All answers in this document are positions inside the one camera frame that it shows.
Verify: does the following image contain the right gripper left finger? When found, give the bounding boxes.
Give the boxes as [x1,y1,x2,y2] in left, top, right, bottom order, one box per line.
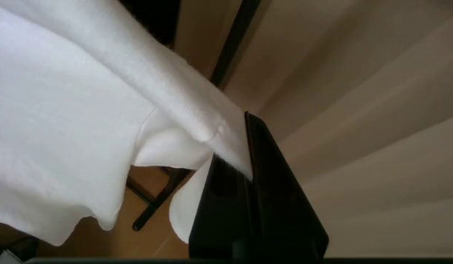
[188,153,254,260]

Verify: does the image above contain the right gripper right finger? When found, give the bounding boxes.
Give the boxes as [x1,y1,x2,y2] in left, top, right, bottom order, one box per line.
[243,111,331,260]

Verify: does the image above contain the white garment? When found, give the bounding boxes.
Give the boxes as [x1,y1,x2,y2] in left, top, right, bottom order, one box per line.
[0,0,254,247]

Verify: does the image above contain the black shorts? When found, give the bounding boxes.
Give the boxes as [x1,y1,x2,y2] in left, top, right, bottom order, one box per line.
[118,0,182,49]

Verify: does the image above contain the black clothes rack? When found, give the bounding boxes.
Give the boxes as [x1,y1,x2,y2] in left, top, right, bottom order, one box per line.
[125,0,263,232]

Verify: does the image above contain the beige curtain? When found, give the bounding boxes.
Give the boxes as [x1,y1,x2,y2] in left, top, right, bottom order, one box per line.
[173,0,453,259]

